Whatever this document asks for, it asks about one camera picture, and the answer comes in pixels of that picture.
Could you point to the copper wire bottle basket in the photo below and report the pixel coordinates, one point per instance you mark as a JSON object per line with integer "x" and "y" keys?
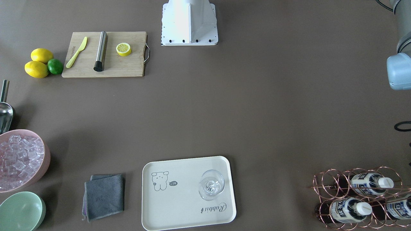
{"x": 333, "y": 184}

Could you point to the tea bottle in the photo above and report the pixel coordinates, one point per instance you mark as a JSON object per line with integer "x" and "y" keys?
{"x": 364, "y": 184}
{"x": 399, "y": 208}
{"x": 343, "y": 210}

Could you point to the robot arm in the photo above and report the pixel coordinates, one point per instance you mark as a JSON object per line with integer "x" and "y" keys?
{"x": 399, "y": 65}

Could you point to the clear wine glass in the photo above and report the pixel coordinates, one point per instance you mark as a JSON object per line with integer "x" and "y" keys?
{"x": 211, "y": 184}

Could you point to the cream tray with bear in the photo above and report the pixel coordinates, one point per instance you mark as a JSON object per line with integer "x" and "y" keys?
{"x": 170, "y": 197}

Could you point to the bamboo cutting board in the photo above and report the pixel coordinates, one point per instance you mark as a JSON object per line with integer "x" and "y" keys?
{"x": 115, "y": 65}

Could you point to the half lemon slice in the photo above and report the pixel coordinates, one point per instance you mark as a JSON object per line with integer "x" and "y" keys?
{"x": 123, "y": 49}

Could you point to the grey folded cloth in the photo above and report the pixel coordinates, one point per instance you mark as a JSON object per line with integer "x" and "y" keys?
{"x": 103, "y": 196}

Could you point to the yellow plastic knife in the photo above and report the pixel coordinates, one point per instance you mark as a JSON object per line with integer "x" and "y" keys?
{"x": 75, "y": 55}

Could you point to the green lime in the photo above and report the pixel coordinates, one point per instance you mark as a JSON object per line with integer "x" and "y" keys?
{"x": 55, "y": 66}

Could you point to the lower whole lemon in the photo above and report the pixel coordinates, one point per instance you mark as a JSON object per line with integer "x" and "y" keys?
{"x": 36, "y": 69}

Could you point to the whole lemon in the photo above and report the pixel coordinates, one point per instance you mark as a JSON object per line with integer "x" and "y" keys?
{"x": 36, "y": 69}
{"x": 41, "y": 55}

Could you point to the upper whole lemon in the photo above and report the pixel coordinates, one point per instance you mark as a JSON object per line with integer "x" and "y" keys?
{"x": 41, "y": 55}

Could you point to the pink bowl of ice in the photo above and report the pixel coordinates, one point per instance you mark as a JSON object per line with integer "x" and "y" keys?
{"x": 25, "y": 158}

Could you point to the steel ice scoop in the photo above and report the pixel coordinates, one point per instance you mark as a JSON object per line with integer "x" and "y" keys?
{"x": 6, "y": 110}

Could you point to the mint green bowl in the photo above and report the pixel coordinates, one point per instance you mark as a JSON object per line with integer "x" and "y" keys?
{"x": 23, "y": 211}

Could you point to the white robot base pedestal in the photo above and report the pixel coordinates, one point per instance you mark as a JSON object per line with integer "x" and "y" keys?
{"x": 189, "y": 23}

